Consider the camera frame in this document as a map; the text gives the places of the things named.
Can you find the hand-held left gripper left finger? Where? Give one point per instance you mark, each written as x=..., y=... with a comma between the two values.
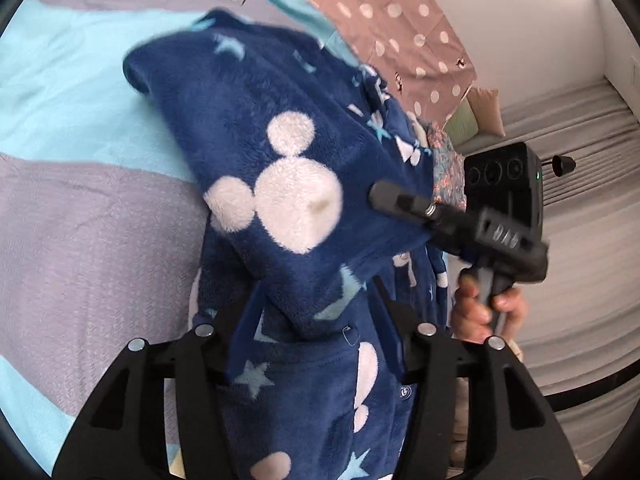
x=244, y=342

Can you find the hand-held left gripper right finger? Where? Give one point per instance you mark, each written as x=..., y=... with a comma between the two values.
x=395, y=345

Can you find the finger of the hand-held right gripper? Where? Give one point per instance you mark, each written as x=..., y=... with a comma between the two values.
x=425, y=210

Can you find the blue fleece garment white dots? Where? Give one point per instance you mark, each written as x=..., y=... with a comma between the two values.
x=280, y=125

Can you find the person's right hand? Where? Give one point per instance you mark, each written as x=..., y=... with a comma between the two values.
x=472, y=312

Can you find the floral cloth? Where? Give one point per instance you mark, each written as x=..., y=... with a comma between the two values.
x=447, y=165

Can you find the green pillow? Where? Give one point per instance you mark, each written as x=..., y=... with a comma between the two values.
x=462, y=122

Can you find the grey striped bedding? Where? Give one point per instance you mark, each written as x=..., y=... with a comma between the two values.
x=585, y=240

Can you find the pink polka dot blanket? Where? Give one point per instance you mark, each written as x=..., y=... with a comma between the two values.
x=400, y=25

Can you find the cyan and grey bed sheet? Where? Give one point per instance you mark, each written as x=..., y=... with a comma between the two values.
x=75, y=110

